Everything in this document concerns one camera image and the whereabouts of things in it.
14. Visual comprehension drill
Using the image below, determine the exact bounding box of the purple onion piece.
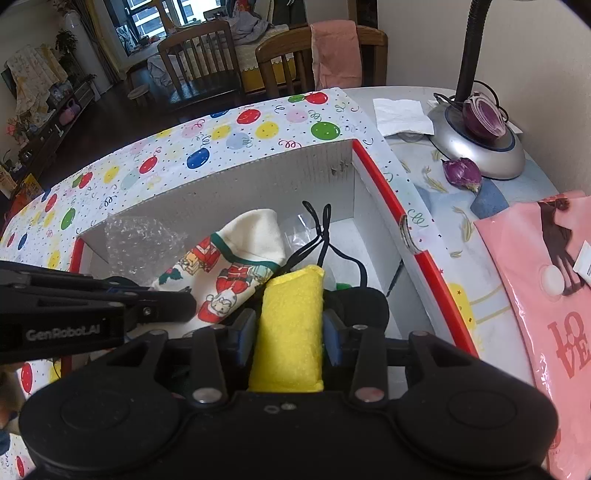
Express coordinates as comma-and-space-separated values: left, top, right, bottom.
442, 157, 484, 193

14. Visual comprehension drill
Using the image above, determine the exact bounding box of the purple onion half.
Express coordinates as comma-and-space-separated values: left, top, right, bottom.
462, 92, 507, 142

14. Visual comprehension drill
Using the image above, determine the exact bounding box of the small round stool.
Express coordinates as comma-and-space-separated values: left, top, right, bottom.
126, 84, 151, 107

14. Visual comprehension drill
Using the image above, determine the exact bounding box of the yellow sponge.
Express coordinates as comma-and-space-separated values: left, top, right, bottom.
248, 264, 327, 394

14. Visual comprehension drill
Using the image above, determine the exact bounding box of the black face mask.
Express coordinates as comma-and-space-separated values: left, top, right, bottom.
281, 200, 391, 331

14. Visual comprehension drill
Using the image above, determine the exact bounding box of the small white tube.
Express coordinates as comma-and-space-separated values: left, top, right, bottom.
574, 244, 591, 282

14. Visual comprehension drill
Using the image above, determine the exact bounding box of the pink plastic bag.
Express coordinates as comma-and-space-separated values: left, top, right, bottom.
473, 191, 591, 480

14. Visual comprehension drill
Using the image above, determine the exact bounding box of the person's left hand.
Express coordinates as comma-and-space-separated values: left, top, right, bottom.
0, 367, 23, 437

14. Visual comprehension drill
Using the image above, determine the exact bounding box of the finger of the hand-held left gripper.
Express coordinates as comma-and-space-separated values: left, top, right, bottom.
0, 260, 154, 296
83, 290, 198, 332

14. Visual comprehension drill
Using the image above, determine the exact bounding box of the wooden dining chair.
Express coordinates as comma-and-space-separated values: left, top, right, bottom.
157, 21, 248, 105
255, 25, 389, 96

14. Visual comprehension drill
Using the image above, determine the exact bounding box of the clear bubble wrap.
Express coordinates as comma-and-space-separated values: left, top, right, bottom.
104, 215, 188, 278

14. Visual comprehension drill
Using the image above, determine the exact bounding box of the cream crochet cover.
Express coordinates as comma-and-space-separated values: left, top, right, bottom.
235, 41, 297, 91

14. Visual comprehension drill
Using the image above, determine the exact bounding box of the orange cardboard box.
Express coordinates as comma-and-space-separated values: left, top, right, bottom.
8, 187, 35, 215

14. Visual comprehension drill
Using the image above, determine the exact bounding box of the pink towel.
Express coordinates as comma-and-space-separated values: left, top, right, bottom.
310, 21, 363, 91

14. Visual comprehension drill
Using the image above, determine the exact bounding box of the clear plastic bag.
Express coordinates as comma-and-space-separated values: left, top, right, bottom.
279, 214, 334, 260

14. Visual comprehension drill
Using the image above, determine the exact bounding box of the large balcony window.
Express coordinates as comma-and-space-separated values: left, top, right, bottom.
104, 0, 223, 57

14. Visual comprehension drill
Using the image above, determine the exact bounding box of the white tissue paper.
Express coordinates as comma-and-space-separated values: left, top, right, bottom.
372, 97, 435, 137

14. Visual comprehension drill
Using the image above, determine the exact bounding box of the dark wooden tv stand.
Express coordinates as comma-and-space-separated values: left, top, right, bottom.
0, 76, 100, 185

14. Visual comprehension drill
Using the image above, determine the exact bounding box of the beige grey curtain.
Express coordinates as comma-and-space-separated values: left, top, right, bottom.
83, 0, 126, 85

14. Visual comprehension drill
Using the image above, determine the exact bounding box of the white standing air conditioner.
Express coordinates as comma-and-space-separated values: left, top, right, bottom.
62, 10, 100, 77

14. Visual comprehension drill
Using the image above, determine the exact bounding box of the balloon print tablecloth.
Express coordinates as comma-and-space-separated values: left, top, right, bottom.
0, 88, 450, 477

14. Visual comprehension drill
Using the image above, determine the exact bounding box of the grey cloth bundle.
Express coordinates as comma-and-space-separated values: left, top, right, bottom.
148, 53, 174, 89

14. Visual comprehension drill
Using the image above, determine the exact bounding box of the floral cloth covered tv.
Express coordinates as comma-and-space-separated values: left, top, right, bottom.
2, 44, 71, 121

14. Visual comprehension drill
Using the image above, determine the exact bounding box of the yellow cardboard box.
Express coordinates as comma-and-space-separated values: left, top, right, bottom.
18, 173, 44, 195

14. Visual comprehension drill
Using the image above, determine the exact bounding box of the green potted plant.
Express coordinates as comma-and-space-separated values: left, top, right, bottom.
55, 28, 79, 63

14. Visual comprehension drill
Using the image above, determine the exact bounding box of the light blue patterned tablecloth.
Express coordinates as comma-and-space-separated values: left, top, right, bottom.
346, 85, 562, 400

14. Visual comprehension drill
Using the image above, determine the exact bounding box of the purple cloth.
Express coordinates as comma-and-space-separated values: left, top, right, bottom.
231, 11, 279, 45

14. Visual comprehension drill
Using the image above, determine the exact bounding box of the grey desk lamp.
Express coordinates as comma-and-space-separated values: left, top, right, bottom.
427, 0, 527, 181

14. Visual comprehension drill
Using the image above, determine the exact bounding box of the red cardboard box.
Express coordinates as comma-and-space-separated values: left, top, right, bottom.
68, 138, 479, 371

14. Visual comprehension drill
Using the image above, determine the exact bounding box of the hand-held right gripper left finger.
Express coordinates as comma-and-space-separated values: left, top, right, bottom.
99, 308, 257, 408

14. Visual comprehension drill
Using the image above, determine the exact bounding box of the Christmas print sock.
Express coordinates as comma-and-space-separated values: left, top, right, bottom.
150, 209, 285, 331

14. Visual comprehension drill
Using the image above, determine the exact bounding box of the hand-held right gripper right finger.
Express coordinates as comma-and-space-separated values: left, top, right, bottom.
322, 309, 482, 408

